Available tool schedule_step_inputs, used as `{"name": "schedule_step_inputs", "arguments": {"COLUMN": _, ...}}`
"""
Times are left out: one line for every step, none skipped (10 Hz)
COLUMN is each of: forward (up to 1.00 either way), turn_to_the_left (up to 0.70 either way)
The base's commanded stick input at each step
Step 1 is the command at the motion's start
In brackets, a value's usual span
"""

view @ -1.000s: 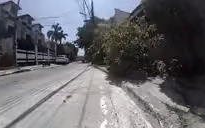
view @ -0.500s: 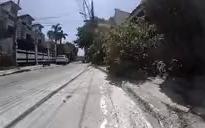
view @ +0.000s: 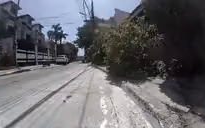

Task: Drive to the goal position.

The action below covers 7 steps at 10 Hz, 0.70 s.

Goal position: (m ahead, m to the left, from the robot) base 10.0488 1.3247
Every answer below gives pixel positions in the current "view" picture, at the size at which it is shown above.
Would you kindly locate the pale green bushes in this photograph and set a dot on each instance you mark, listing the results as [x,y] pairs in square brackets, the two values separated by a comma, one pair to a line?
[130,46]

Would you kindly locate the dark hedge of trees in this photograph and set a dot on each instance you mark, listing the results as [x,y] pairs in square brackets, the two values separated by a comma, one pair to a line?
[70,50]

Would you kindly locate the white car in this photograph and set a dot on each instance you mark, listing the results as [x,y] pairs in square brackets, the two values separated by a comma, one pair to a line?
[62,59]

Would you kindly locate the pale building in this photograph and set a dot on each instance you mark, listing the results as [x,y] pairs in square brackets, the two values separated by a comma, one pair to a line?
[120,15]

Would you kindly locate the utility pole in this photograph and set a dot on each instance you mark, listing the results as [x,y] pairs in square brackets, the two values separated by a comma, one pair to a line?
[92,10]

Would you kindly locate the palm trees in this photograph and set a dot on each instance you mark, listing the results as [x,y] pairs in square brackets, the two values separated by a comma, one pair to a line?
[56,33]

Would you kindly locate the cracked concrete verge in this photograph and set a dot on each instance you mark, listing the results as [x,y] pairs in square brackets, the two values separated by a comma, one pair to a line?
[150,96]

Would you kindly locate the grey concrete road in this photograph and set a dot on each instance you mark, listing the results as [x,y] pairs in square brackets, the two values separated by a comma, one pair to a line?
[40,90]

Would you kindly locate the white panelled fence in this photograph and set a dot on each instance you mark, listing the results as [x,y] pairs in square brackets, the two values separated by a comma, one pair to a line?
[26,56]

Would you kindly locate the dark dense trees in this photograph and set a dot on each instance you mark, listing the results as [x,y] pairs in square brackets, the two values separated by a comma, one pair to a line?
[183,36]

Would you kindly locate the row of grey houses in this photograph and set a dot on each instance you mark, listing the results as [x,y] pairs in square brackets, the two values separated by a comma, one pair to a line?
[23,28]

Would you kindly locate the grey concrete sidewalk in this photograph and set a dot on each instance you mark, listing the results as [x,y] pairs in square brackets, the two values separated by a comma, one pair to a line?
[10,71]

